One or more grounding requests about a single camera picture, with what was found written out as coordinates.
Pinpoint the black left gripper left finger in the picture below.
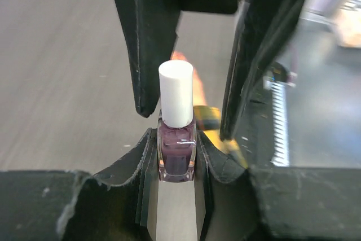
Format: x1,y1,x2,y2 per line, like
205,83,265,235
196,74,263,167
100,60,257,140
1,129,158,240

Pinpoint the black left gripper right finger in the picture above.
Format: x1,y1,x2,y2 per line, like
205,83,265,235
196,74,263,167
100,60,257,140
196,132,360,240

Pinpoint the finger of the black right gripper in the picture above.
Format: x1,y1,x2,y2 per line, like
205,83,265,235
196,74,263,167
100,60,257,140
115,0,181,117
220,0,305,141

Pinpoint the purple nail polish bottle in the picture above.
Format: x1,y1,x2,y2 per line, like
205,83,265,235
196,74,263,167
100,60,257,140
157,60,197,183

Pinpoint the mannequin hand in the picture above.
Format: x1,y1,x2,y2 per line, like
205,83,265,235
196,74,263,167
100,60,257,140
171,51,207,106

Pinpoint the yellow plaid shirt sleeve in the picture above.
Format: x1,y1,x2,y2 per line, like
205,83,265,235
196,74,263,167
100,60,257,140
193,105,249,168

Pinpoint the slotted cable duct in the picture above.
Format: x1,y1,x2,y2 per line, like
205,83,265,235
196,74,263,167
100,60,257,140
263,62,290,167

